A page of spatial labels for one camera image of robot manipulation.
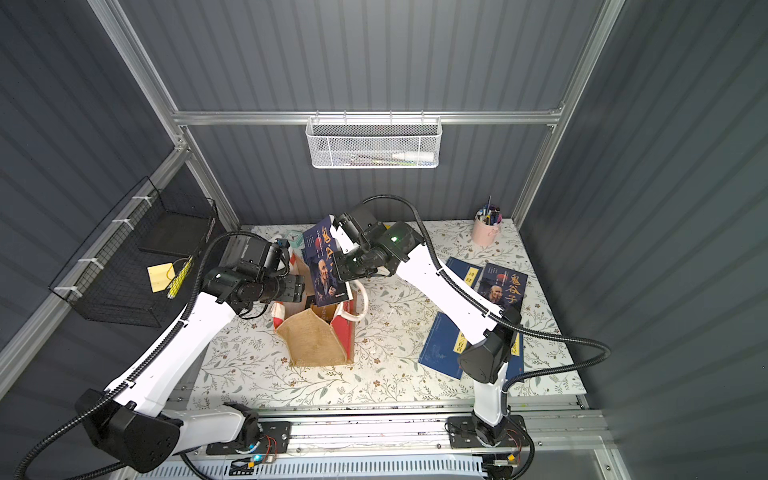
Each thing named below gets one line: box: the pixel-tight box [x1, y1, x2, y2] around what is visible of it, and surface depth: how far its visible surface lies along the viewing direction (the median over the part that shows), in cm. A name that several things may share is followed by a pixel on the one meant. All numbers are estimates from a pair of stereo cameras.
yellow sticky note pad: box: [147, 262, 176, 293], surface depth 75 cm
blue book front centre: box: [418, 311, 467, 380], surface depth 90 cm
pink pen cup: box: [472, 214, 503, 246], surface depth 110 cm
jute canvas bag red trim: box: [271, 255, 357, 367], surface depth 80 cm
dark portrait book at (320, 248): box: [302, 216, 353, 308], surface depth 75 cm
